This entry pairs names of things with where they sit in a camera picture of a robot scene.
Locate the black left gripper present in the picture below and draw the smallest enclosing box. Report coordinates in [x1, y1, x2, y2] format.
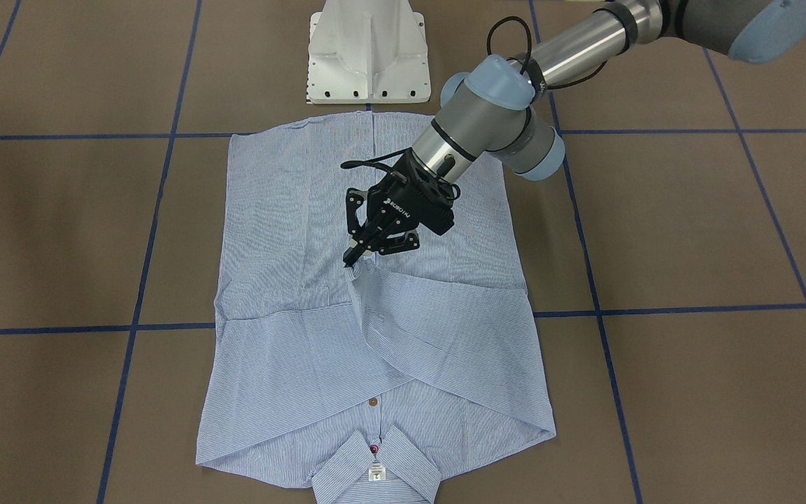
[343, 152, 457, 267]

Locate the light blue striped shirt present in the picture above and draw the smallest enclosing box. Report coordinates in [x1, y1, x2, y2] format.
[196, 112, 556, 503]

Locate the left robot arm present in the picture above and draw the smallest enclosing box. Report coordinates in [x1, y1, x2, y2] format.
[341, 1, 806, 267]

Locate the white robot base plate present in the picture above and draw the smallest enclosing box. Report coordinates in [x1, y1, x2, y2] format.
[305, 1, 432, 105]

